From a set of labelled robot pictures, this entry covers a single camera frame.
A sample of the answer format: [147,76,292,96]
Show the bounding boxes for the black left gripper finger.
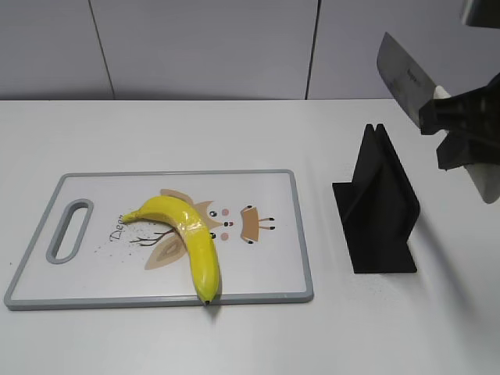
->
[436,133,499,170]

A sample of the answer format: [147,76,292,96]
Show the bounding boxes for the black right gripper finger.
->
[419,76,499,145]

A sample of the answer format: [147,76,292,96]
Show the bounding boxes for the cleaver knife with speckled handle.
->
[376,32,499,204]

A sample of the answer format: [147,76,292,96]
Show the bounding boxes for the yellow plastic banana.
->
[122,195,220,305]

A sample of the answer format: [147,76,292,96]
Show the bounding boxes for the black knife stand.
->
[332,123,420,273]

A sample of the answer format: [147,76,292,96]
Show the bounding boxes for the white cutting board grey rim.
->
[4,170,313,310]

